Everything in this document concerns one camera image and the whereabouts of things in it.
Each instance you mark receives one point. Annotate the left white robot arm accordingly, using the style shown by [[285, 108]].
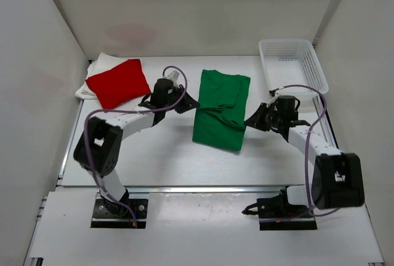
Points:
[[98, 149]]

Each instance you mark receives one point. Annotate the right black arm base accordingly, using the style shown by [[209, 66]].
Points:
[[277, 214]]

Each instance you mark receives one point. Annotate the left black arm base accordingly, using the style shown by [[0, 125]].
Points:
[[107, 215]]

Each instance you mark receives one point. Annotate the aluminium table rail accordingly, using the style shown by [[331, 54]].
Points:
[[204, 189]]

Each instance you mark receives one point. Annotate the red t shirt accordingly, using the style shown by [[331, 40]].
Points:
[[120, 84]]

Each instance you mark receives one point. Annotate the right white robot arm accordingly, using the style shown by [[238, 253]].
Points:
[[333, 179]]

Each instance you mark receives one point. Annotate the green t shirt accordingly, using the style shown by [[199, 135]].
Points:
[[219, 121]]

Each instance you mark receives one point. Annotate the white plastic basket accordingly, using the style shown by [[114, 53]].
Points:
[[292, 62]]

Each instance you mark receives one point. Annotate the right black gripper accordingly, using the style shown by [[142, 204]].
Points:
[[257, 121]]

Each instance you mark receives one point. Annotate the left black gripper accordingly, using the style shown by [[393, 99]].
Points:
[[188, 103]]

